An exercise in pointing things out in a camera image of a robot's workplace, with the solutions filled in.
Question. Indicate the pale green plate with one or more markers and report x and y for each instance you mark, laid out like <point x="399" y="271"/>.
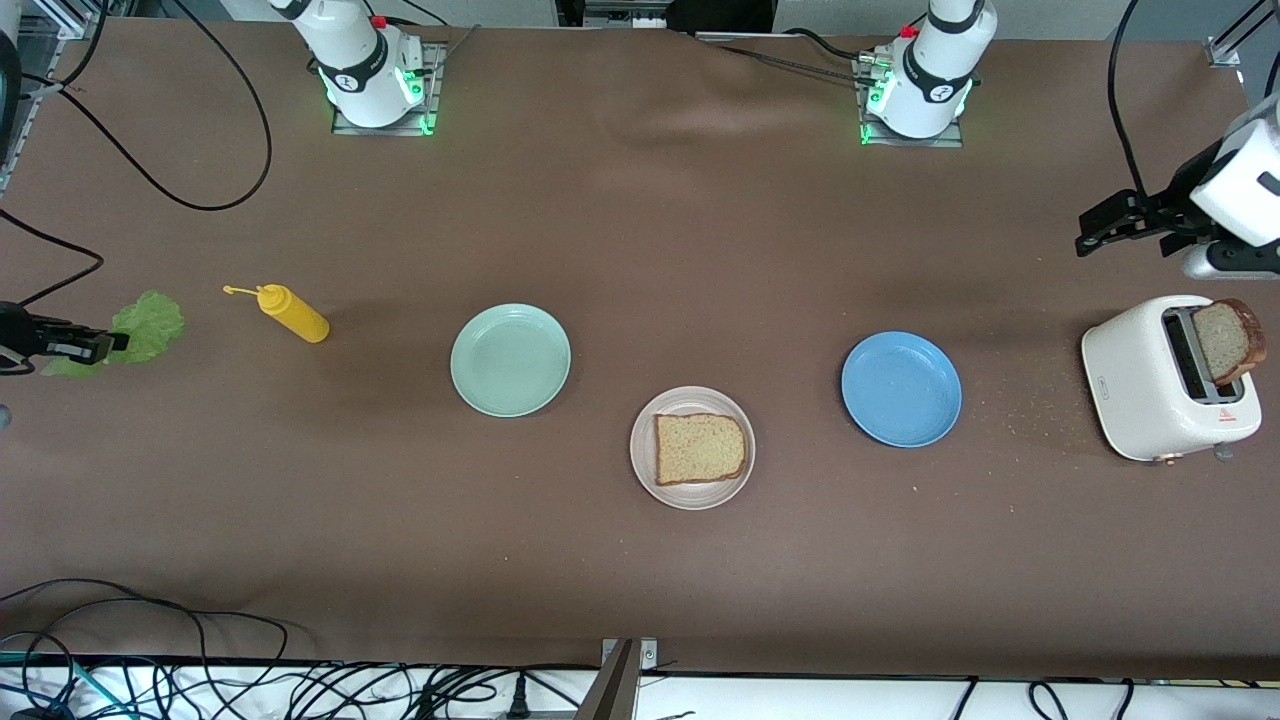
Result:
<point x="510" y="360"/>

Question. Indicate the grey metal bracket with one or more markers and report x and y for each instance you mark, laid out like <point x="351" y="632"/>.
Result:
<point x="620" y="680"/>

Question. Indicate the white toaster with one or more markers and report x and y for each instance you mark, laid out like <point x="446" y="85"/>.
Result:
<point x="1140" y="385"/>

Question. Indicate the brown bread slice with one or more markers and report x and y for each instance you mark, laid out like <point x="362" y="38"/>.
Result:
<point x="1225" y="340"/>
<point x="700" y="450"/>

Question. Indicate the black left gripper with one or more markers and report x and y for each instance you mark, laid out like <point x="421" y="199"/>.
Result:
<point x="1178" y="204"/>

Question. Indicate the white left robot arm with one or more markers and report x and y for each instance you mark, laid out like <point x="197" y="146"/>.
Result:
<point x="935" y="70"/>

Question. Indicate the grey metal arm base plate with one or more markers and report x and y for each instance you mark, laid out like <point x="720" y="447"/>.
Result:
<point x="945" y="141"/>
<point x="432" y="95"/>

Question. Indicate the green lettuce leaf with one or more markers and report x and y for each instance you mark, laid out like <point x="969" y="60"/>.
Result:
<point x="150" y="325"/>

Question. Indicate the black power plug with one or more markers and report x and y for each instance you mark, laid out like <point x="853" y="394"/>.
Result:
<point x="518" y="700"/>

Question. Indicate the yellow mustard squeeze bottle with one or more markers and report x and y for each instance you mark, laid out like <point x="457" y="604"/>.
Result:
<point x="295" y="315"/>

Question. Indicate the aluminium frame profile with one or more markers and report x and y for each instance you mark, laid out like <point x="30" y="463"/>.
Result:
<point x="60" y="15"/>
<point x="1222" y="52"/>

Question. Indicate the blue plate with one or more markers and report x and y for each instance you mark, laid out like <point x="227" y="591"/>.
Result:
<point x="900" y="390"/>

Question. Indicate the black equipment box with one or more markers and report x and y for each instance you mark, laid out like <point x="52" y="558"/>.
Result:
<point x="700" y="12"/>

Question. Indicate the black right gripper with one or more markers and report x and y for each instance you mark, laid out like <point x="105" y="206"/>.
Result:
<point x="18" y="331"/>

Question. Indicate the beige plate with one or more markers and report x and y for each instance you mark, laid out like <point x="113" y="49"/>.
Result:
<point x="700" y="400"/>

